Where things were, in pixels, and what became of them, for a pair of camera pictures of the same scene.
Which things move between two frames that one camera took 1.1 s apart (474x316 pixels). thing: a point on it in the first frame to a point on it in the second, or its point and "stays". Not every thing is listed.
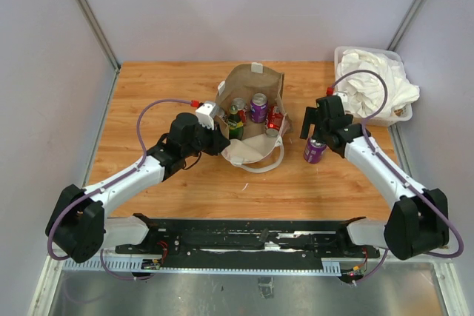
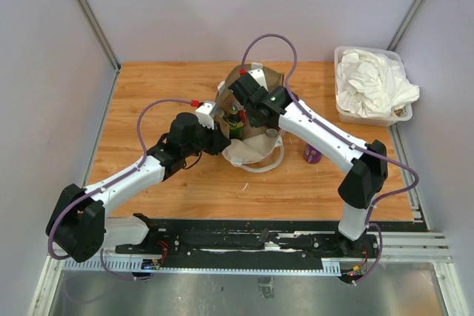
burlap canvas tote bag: [252, 115] stays
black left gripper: [218, 143] stays
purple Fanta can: [313, 151] stays
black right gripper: [312, 117] to [254, 124]
